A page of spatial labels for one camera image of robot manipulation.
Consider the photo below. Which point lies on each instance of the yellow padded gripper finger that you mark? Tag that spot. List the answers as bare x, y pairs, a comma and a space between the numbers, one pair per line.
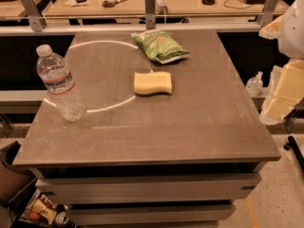
285, 92
271, 31

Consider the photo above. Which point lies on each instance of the clear plastic water bottle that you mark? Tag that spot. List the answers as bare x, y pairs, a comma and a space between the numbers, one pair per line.
60, 84

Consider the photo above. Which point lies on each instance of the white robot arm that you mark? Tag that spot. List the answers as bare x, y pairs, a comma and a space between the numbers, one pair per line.
291, 32

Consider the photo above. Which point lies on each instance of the green chip bag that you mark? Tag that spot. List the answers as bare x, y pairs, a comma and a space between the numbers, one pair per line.
159, 46

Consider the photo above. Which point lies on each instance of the yellow sponge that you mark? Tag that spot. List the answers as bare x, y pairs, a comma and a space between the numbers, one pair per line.
151, 83

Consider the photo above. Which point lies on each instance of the lower cabinet drawer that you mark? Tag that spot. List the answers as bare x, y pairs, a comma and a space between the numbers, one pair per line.
149, 215

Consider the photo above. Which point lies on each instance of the cabinet drawer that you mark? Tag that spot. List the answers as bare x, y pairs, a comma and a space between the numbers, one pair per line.
149, 215
150, 189

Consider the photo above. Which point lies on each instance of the upper cabinet drawer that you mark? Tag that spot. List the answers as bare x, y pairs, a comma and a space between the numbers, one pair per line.
150, 189

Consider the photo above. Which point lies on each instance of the snack box on floor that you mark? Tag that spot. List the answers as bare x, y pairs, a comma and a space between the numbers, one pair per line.
45, 207

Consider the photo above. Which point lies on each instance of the brown bin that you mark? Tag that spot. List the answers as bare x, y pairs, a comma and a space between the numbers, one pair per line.
12, 179

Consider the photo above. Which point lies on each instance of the right metal bracket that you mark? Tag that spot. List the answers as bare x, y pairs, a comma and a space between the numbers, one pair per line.
267, 12

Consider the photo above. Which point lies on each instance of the metal bracket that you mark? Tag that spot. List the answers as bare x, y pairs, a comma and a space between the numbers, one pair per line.
35, 18
267, 12
150, 19

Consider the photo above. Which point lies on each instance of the middle metal bracket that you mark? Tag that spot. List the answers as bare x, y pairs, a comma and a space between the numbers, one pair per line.
150, 19

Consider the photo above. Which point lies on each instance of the black handled scissors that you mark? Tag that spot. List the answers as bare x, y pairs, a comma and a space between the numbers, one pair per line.
111, 4

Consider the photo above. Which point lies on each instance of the left metal bracket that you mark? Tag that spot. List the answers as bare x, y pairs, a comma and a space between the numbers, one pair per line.
35, 18

